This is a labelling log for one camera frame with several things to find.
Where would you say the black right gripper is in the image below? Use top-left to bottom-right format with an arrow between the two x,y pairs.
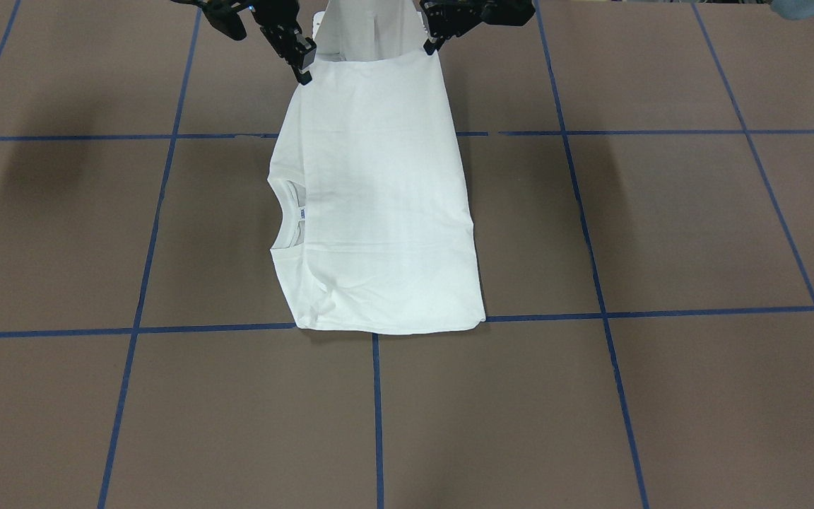
249,1 -> 317,85

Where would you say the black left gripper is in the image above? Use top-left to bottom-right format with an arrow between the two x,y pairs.
421,1 -> 536,56

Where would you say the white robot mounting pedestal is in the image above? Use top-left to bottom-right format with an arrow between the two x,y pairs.
314,1 -> 427,62

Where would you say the white long-sleeve printed shirt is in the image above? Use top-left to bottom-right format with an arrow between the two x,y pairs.
268,49 -> 485,335

